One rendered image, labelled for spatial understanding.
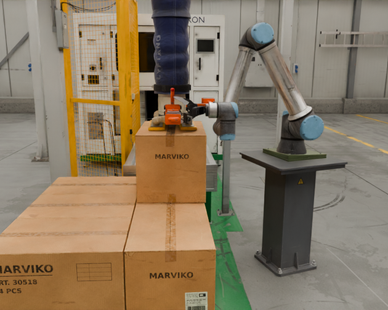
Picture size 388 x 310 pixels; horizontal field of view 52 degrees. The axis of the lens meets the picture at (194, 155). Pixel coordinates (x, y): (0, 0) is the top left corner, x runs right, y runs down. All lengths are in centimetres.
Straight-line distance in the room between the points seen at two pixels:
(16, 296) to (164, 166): 97
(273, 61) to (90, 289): 150
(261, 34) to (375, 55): 1084
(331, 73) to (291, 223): 1008
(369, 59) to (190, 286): 1158
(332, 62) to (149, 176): 1061
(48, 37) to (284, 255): 257
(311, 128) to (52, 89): 227
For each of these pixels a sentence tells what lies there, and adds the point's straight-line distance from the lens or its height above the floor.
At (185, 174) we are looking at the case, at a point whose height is 71.
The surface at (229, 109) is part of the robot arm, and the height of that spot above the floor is 109.
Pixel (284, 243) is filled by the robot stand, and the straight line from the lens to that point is 267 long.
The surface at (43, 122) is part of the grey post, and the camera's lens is 597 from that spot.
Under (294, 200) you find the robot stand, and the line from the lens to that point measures 260.
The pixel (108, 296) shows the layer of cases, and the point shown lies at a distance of 187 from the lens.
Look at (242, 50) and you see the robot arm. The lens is 241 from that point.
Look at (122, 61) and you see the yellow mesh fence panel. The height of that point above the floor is 136.
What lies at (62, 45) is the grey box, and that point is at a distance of 360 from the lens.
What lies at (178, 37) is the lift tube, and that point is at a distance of 240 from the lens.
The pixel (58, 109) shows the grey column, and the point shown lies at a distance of 368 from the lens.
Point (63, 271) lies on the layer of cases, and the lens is 184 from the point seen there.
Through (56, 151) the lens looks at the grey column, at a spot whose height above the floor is 57.
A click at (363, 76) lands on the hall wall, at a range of 1287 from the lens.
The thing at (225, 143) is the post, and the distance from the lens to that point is 348.
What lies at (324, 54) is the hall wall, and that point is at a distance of 1242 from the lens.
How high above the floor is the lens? 131
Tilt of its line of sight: 13 degrees down
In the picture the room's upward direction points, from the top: straight up
